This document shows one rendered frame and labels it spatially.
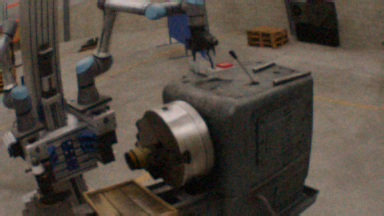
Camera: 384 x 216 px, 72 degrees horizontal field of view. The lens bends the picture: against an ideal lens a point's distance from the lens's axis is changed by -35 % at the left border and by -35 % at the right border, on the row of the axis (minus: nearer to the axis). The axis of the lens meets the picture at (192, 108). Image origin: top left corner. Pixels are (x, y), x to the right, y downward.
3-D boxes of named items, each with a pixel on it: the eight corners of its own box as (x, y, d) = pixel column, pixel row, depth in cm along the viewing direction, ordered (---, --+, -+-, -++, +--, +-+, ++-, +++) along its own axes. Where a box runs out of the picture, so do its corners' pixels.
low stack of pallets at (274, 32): (265, 39, 1000) (263, 25, 986) (290, 43, 950) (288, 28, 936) (246, 46, 906) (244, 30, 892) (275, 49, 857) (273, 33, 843)
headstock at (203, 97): (261, 126, 210) (256, 57, 197) (315, 146, 172) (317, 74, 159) (168, 165, 179) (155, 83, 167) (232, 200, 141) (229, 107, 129)
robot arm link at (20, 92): (20, 115, 150) (16, 90, 145) (11, 113, 155) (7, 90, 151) (33, 107, 160) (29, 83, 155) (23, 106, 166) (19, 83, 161)
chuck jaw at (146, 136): (161, 144, 148) (148, 116, 151) (165, 139, 144) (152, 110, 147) (137, 152, 143) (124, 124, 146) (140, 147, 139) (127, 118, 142)
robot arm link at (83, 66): (73, 86, 186) (71, 63, 182) (88, 78, 197) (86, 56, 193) (85, 86, 180) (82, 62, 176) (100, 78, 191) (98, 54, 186)
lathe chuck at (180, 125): (163, 161, 167) (155, 92, 154) (207, 192, 143) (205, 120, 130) (145, 167, 162) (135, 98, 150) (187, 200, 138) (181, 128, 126)
